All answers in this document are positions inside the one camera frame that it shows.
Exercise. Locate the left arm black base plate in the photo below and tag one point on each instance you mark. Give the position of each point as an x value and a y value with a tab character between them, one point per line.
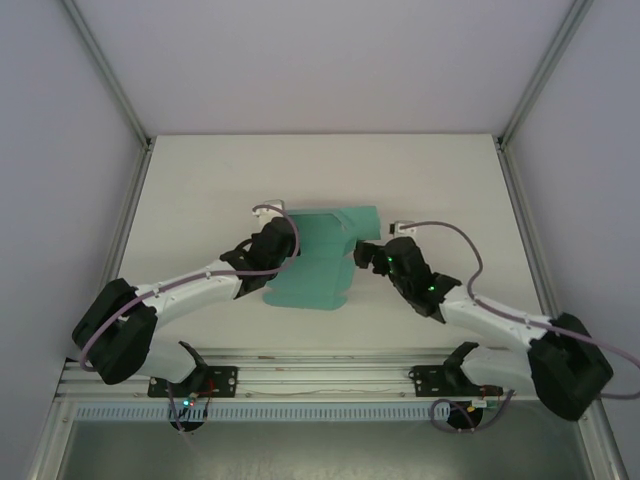
225	380

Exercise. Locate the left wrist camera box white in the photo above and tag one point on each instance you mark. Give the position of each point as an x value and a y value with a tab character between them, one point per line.
270	206

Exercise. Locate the aluminium mounting rail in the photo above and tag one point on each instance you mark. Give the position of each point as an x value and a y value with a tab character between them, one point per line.
320	370

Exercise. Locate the aluminium lower frame bar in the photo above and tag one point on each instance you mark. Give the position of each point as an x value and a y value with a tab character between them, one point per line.
47	440
605	440

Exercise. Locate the aluminium frame post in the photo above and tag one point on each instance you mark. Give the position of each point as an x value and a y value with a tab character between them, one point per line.
109	75
542	75

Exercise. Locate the grey metal sheet panel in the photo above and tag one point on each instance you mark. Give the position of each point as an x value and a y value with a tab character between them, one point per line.
320	452

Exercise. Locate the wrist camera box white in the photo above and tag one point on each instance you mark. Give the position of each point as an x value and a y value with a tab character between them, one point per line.
400	227
270	206

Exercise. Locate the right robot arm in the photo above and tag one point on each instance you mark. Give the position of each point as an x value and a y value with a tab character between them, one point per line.
490	322

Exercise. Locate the teal paper box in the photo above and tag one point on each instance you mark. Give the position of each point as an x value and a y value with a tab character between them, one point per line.
310	285

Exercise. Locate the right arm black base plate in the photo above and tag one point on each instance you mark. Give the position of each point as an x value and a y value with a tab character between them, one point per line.
430	380

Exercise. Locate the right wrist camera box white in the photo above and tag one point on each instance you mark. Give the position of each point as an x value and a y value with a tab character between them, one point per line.
400	227

